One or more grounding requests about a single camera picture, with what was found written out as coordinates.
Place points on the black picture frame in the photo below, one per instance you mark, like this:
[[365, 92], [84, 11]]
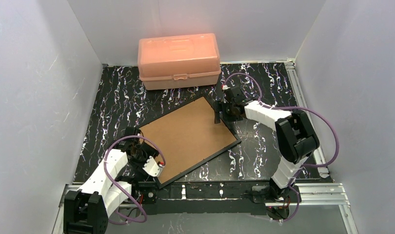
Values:
[[200, 161]]

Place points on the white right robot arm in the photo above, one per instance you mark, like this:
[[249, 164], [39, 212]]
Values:
[[295, 134]]

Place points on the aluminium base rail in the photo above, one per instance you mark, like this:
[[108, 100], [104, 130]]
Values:
[[313, 193]]

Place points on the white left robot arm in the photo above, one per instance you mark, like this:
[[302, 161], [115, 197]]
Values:
[[87, 210]]

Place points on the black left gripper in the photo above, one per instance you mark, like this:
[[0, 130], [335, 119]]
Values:
[[132, 137]]

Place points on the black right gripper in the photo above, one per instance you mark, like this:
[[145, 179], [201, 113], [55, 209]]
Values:
[[221, 111]]

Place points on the pink plastic storage box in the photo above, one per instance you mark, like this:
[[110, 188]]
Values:
[[178, 61]]

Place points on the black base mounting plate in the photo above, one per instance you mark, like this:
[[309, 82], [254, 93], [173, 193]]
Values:
[[214, 197]]

